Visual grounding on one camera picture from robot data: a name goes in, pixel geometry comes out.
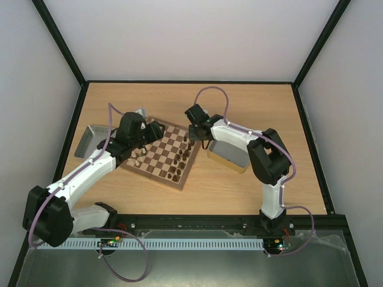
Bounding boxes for tin lid on table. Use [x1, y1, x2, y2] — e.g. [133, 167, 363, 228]
[74, 125, 108, 159]

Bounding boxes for blue cable duct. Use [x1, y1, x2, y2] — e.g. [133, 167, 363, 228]
[58, 238, 264, 251]

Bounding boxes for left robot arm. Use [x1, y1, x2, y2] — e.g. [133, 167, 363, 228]
[22, 112, 165, 248]

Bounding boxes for wooden chess board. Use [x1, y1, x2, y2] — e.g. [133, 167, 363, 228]
[120, 117, 201, 191]

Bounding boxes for purple cable loop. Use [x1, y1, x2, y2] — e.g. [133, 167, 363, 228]
[98, 230, 150, 283]

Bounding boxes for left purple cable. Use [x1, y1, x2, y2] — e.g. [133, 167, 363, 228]
[28, 103, 126, 249]

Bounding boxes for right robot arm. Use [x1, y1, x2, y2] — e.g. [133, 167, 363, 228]
[185, 104, 292, 234]

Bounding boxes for gold metal tin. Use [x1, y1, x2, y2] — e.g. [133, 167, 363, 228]
[207, 141, 250, 174]

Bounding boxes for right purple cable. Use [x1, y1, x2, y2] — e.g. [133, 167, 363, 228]
[194, 87, 315, 258]

